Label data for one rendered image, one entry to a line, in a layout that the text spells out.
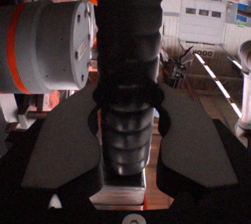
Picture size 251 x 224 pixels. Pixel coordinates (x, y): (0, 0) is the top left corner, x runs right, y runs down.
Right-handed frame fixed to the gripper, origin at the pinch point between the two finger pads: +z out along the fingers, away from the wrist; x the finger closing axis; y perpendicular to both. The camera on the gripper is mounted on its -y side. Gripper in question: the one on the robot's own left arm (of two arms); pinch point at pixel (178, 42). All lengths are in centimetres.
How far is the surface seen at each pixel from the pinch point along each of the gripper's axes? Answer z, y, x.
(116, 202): 0, 68, 39
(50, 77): 4, 53, 45
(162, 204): -623, -266, -300
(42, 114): -8, 44, 48
